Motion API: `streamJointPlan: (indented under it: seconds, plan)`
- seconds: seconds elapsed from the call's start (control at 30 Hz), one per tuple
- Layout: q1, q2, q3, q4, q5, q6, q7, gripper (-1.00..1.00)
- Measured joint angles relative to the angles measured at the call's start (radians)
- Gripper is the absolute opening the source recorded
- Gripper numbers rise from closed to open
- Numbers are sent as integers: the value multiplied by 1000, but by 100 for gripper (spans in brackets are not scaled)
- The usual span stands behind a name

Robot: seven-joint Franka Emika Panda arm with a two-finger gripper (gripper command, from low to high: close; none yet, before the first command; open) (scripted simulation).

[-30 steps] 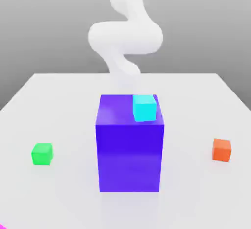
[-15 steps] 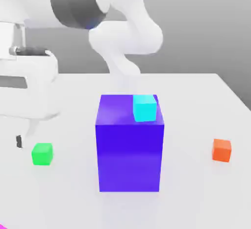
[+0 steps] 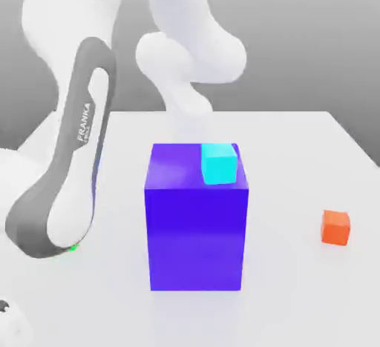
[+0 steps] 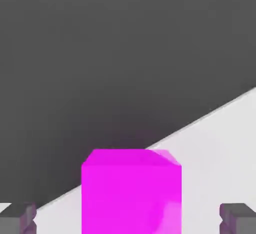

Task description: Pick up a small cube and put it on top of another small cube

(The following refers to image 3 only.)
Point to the large blue box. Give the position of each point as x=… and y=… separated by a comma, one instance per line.
x=194, y=234

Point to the small cyan cube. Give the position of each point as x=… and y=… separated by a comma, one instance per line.
x=219, y=164

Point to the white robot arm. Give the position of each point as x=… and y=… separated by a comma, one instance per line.
x=74, y=12

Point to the small orange cube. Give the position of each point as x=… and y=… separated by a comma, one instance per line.
x=335, y=228

